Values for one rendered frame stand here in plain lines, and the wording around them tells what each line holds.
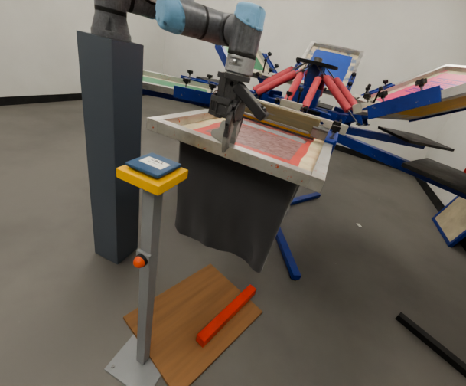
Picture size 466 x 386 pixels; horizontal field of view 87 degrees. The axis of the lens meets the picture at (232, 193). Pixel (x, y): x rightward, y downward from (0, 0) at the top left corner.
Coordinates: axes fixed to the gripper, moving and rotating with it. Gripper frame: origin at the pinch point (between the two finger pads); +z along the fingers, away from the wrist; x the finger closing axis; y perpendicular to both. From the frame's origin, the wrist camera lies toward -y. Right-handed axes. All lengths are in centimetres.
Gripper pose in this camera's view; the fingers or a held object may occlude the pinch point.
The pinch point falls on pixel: (229, 147)
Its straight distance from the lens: 76.1
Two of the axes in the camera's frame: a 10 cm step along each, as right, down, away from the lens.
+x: -3.9, 3.6, -8.5
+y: -9.0, -3.6, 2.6
